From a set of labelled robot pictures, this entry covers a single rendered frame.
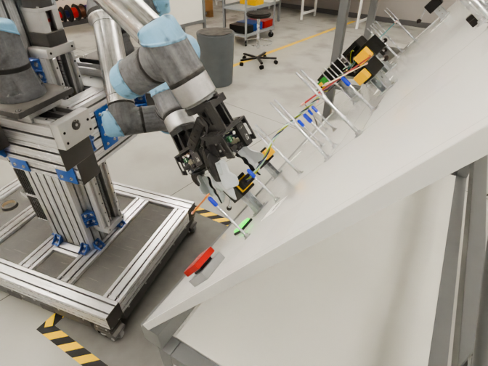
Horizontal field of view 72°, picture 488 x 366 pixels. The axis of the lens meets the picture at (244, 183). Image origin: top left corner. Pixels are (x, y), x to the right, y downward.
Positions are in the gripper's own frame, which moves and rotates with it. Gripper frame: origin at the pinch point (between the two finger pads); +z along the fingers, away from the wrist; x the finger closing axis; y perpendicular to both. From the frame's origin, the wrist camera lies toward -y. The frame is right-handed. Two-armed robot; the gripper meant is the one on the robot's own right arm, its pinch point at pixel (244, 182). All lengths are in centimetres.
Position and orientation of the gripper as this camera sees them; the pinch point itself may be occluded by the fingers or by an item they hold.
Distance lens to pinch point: 73.5
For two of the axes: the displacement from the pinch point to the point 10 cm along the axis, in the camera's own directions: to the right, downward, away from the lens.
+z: 4.8, 7.9, 3.9
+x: 6.1, -6.2, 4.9
